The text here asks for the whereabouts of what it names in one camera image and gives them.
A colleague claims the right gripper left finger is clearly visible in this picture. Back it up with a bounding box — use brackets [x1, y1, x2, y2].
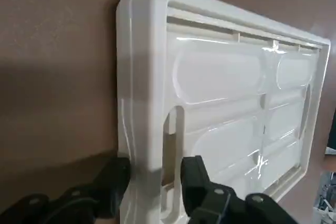
[0, 157, 132, 224]

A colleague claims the white folding storage box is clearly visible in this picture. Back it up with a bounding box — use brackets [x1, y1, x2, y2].
[115, 0, 332, 224]

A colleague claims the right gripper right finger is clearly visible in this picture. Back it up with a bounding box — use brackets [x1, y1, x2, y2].
[181, 155, 310, 224]

